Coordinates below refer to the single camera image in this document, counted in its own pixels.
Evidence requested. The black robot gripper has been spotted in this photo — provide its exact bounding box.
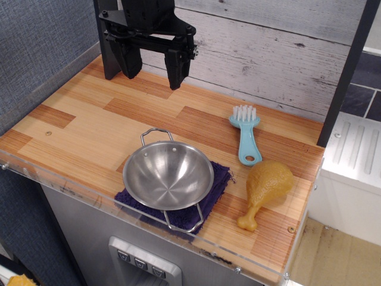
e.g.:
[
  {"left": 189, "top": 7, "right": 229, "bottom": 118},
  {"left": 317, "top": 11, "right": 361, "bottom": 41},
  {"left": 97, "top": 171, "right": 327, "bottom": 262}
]
[{"left": 99, "top": 1, "right": 197, "bottom": 90}]

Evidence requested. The steel pan with wire handles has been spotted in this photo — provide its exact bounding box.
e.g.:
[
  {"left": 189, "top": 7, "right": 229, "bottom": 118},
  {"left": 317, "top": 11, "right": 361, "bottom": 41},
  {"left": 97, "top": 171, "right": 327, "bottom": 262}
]
[{"left": 123, "top": 138, "right": 214, "bottom": 233}]

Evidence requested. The folded purple cloth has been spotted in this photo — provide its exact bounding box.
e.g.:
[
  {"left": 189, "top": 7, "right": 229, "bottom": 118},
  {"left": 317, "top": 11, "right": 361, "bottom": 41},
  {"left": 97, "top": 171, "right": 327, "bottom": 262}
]
[{"left": 114, "top": 161, "right": 234, "bottom": 230}]

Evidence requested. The yellow toy at corner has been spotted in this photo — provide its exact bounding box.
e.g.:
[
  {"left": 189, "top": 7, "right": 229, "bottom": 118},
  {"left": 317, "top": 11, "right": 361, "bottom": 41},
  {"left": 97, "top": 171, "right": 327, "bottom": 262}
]
[{"left": 7, "top": 275, "right": 37, "bottom": 286}]

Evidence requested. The light blue dish brush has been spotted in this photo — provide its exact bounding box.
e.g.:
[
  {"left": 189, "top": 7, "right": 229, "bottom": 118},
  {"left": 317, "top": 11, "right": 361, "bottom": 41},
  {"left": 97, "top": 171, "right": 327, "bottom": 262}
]
[{"left": 229, "top": 105, "right": 262, "bottom": 166}]

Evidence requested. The clear acrylic edge guard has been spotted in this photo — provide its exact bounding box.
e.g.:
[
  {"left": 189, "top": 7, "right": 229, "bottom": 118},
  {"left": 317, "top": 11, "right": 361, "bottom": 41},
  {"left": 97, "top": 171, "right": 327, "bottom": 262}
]
[{"left": 0, "top": 150, "right": 291, "bottom": 284}]

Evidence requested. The yellow toy chicken drumstick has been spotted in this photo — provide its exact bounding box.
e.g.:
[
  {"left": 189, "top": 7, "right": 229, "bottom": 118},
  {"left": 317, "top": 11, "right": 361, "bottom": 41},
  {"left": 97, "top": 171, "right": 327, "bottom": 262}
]
[{"left": 237, "top": 160, "right": 294, "bottom": 232}]

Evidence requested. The grey toy fridge front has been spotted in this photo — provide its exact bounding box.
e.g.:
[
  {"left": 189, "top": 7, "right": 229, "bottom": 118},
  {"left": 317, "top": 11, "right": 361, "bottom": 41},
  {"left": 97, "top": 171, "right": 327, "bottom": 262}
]
[{"left": 42, "top": 186, "right": 259, "bottom": 285}]

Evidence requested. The white toy sink unit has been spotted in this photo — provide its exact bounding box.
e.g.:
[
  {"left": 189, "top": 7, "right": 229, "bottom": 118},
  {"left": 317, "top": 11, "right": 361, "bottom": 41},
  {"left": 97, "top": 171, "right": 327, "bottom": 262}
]
[{"left": 307, "top": 113, "right": 380, "bottom": 245}]

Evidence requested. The black right frame post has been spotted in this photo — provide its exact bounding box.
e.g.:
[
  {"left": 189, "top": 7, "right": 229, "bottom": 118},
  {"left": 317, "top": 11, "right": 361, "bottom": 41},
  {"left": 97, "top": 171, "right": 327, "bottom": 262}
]
[{"left": 317, "top": 0, "right": 380, "bottom": 148}]

